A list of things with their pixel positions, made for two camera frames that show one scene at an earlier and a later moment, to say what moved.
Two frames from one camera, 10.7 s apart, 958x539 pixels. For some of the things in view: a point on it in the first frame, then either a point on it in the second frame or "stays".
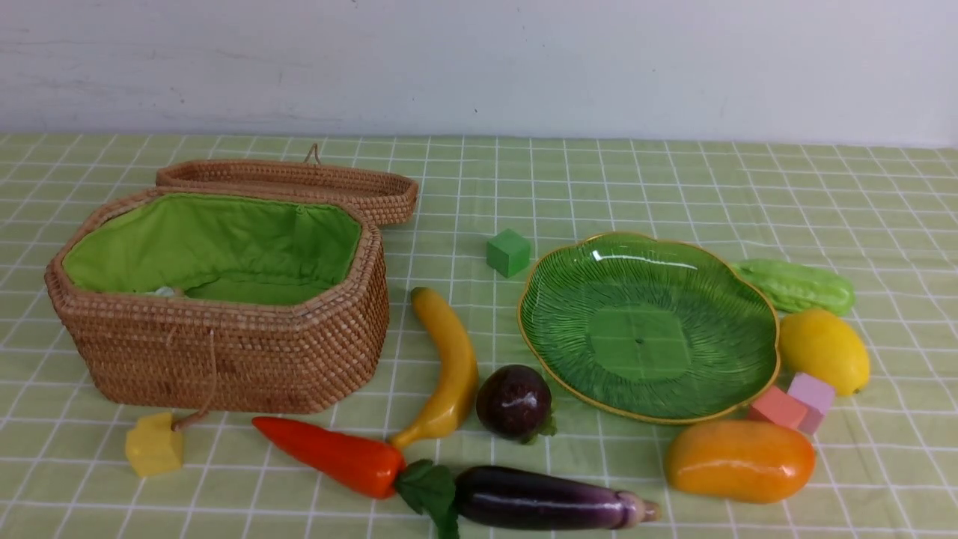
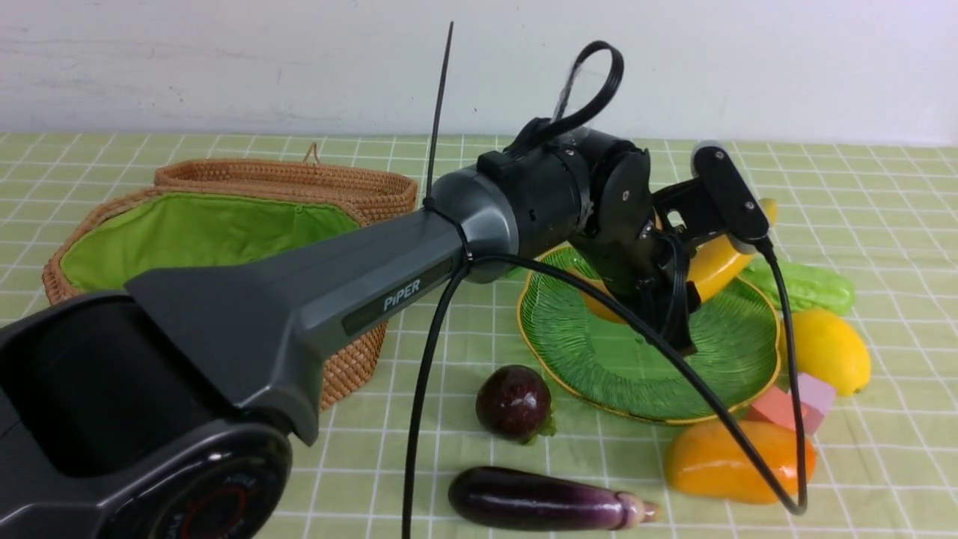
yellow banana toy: (450, 419) -> (714, 261)
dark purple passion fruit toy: (516, 401) stays
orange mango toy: (742, 461) stays
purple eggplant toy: (512, 497) stays
